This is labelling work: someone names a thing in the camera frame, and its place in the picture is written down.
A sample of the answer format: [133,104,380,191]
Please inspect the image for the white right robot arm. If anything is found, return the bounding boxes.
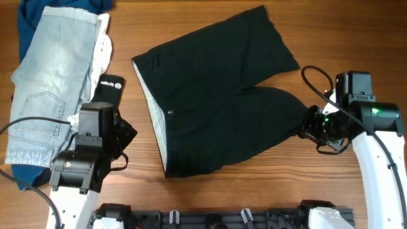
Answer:
[301,101,406,228]

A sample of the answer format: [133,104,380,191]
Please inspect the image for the dark blue garment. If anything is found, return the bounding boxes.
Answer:
[11,0,113,187]

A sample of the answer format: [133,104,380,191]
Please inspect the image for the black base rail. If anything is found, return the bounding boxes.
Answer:
[133,209,296,229]

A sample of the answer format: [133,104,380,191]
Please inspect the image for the black garment with white logo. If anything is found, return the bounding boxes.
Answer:
[31,73,125,188]

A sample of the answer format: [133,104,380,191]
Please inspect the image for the black shorts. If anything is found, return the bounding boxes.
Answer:
[132,6,308,177]

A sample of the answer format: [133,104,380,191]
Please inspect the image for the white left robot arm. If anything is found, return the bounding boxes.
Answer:
[48,102,137,228]

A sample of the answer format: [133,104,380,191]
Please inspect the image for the light blue denim jeans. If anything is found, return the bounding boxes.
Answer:
[5,6,95,167]

